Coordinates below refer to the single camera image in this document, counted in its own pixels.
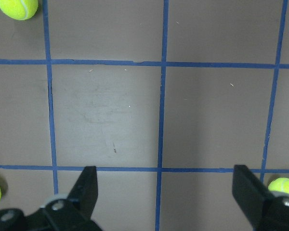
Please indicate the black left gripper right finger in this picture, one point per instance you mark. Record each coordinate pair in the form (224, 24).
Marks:
(265, 210)

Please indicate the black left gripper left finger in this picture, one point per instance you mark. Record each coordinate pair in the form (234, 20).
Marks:
(73, 212)

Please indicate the tennis ball near left base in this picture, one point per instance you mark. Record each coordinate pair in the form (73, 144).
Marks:
(280, 185)

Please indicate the tennis ball front right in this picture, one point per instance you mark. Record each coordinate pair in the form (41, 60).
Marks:
(19, 9)

